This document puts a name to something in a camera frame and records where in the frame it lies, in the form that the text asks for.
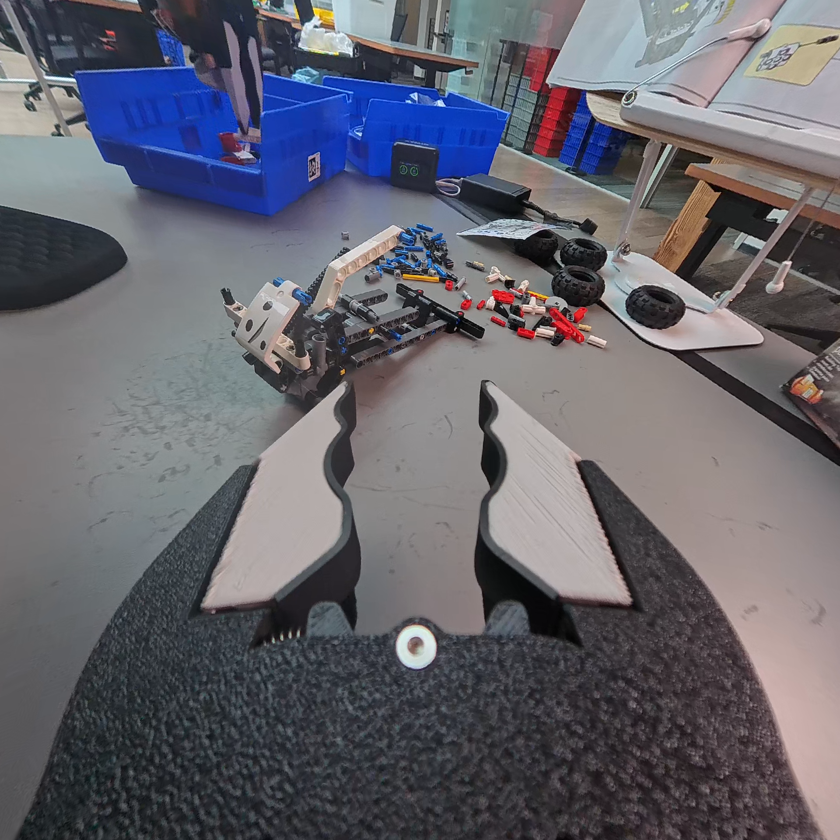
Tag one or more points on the brown top table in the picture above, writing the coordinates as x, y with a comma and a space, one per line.
420, 52

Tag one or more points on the blue plastic bin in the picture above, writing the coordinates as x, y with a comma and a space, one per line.
459, 138

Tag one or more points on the blue bin with square tag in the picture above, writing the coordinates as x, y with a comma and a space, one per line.
164, 170

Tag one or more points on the white booklet stand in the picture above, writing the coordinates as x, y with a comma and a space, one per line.
722, 334

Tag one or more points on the grey desk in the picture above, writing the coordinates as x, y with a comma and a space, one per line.
164, 394

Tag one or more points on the loose toy parts in bin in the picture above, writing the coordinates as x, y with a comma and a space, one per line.
236, 148

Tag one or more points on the white plastic bag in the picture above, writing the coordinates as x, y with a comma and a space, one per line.
325, 36

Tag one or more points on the white spotted toy panel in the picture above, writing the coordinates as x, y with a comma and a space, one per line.
266, 321

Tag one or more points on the clear plastic bag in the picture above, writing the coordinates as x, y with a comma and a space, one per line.
426, 100

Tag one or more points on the white storage container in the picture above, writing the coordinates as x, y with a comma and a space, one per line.
361, 16

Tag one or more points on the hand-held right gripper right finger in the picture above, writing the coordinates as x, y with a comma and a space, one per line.
551, 525

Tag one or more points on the sticker sheet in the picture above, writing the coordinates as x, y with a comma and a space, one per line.
505, 228

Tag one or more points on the black oval pad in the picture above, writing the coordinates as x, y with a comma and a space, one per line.
46, 256

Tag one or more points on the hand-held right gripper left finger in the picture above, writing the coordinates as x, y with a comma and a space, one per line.
282, 525

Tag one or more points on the wooden side table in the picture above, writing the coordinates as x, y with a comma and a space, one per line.
689, 223

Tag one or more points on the toy truck box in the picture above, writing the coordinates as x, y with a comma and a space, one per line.
817, 394

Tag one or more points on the stack of red blue crates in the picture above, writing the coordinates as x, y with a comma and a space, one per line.
558, 111

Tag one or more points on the black toy tire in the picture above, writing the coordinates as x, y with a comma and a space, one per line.
655, 307
577, 287
535, 246
584, 254

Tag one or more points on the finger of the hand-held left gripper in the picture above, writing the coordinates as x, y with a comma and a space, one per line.
257, 79
231, 85

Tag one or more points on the teal plastic bag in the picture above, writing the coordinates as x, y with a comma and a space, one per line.
307, 75

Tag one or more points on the black power adapter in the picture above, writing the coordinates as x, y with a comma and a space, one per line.
495, 188

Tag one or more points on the black office chair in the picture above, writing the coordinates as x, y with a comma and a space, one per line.
98, 39

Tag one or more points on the grey black toy chassis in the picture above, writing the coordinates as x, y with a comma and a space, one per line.
394, 321

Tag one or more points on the pile of red white pieces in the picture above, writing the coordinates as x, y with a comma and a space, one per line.
544, 315

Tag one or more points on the instruction booklet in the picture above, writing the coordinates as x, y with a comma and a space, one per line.
623, 59

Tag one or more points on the pile of blue black pins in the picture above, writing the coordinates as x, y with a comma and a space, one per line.
420, 253

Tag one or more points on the black power bank green display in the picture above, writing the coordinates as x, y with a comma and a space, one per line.
415, 167

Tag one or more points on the person's left hand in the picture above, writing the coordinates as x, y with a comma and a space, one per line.
184, 19

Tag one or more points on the yellow toy axle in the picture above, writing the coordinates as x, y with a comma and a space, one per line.
420, 277

